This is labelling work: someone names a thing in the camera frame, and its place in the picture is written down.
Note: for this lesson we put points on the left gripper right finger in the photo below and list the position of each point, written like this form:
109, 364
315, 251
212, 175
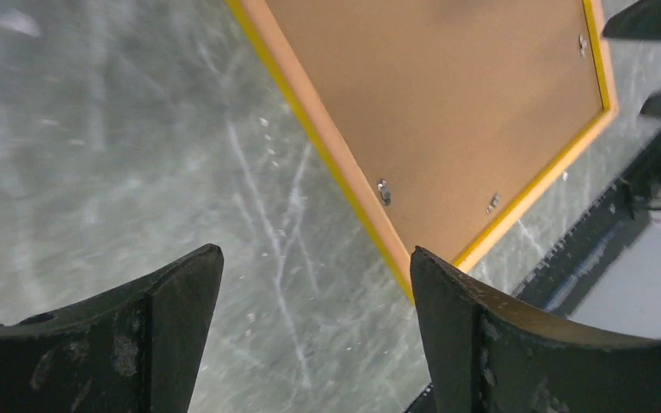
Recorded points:
489, 352

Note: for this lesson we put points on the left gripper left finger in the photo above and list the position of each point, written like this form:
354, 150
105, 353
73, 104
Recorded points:
134, 348

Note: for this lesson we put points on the yellow wooden picture frame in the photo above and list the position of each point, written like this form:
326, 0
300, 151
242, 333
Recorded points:
319, 137

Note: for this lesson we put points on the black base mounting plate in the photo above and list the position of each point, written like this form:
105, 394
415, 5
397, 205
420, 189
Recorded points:
611, 224

